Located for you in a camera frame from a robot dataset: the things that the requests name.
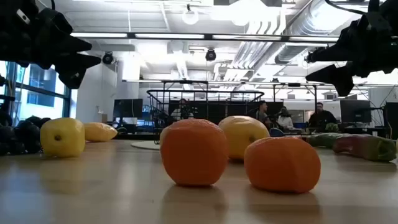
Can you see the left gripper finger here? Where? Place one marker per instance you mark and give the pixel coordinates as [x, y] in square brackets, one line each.
[76, 67]
[63, 39]

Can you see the black grape bunch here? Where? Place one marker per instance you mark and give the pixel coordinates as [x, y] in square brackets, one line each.
[21, 137]

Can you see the person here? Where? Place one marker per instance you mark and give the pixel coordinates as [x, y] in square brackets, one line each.
[321, 116]
[284, 119]
[262, 113]
[182, 110]

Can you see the black computer monitor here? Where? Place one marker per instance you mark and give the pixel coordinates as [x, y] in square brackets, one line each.
[356, 110]
[127, 109]
[392, 119]

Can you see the yellow orange mango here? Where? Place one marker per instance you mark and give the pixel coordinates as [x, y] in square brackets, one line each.
[99, 132]

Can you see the dark window frame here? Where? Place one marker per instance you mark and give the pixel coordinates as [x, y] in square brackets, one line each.
[66, 102]

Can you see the green cucumber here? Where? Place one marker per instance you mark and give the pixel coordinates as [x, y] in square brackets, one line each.
[326, 140]

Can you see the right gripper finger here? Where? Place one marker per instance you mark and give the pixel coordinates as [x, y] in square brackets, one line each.
[340, 77]
[342, 49]

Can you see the yellow lemon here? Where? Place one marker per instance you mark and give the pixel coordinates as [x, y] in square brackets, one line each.
[241, 133]
[62, 137]

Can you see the round white pendant lamp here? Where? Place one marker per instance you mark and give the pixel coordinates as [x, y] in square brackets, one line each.
[190, 16]

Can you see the orange fruit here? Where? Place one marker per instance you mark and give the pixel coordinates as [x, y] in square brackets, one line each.
[282, 165]
[194, 152]

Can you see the long ceiling light bar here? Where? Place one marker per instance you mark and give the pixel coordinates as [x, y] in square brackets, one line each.
[171, 36]

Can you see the black ceiling spotlight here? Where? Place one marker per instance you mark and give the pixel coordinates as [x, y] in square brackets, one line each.
[210, 55]
[108, 58]

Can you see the green red mango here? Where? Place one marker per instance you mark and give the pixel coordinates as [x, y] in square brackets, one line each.
[367, 147]

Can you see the silver ceiling duct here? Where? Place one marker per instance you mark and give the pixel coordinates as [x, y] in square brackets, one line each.
[311, 28]

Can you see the black background rig frame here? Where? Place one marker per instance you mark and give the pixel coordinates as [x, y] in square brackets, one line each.
[186, 82]
[295, 84]

